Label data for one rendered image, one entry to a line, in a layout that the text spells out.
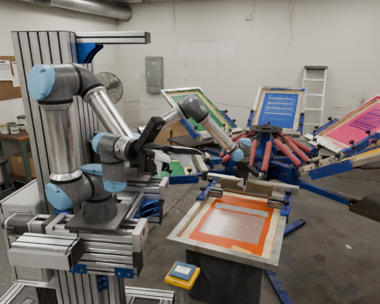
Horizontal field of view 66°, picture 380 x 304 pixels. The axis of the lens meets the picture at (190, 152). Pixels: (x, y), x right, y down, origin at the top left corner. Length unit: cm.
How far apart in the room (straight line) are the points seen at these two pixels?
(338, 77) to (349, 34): 71
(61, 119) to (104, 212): 44
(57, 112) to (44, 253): 59
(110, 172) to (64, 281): 105
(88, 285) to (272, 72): 503
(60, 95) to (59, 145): 18
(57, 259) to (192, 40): 555
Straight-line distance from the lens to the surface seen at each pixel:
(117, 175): 98
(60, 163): 117
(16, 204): 172
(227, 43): 618
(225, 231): 179
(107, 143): 94
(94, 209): 132
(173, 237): 167
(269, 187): 205
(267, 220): 195
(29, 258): 144
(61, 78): 111
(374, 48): 602
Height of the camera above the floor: 193
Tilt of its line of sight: 18 degrees down
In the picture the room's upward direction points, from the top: straight up
